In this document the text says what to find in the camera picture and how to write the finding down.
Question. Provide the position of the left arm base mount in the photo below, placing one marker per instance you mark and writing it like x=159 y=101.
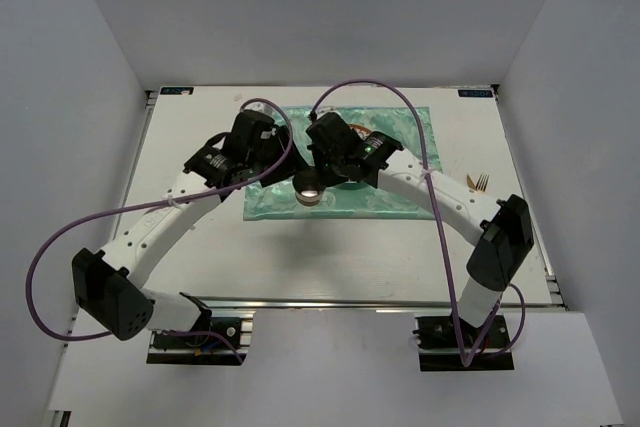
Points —
x=227 y=344

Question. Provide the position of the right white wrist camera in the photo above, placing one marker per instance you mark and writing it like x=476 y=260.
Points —
x=320 y=111

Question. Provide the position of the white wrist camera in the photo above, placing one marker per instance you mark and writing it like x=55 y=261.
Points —
x=257 y=106
x=320 y=111

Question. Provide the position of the gold fork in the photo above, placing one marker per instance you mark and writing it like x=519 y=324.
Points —
x=482 y=183

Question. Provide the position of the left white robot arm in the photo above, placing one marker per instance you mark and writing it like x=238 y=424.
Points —
x=110 y=284

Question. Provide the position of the blue table label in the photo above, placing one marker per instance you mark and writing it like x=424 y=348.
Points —
x=176 y=90
x=475 y=93

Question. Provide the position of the brown rimmed patterned plate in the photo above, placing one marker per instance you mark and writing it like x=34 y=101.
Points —
x=362 y=131

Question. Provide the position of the gold knife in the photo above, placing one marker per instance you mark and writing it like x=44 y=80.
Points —
x=470 y=183

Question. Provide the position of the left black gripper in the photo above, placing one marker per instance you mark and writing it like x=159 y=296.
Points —
x=289 y=167

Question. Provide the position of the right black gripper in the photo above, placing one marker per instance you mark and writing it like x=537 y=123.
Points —
x=329 y=179

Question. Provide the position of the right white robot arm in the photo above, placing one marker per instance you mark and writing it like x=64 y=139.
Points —
x=500 y=231

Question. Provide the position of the left blue table label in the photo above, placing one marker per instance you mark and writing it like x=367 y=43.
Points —
x=176 y=90

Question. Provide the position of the white metal cup cork base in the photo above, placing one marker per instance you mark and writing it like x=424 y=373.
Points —
x=308 y=187

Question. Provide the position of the right blue table label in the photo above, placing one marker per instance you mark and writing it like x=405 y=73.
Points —
x=475 y=93

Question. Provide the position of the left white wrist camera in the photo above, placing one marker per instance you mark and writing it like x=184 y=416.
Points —
x=257 y=106

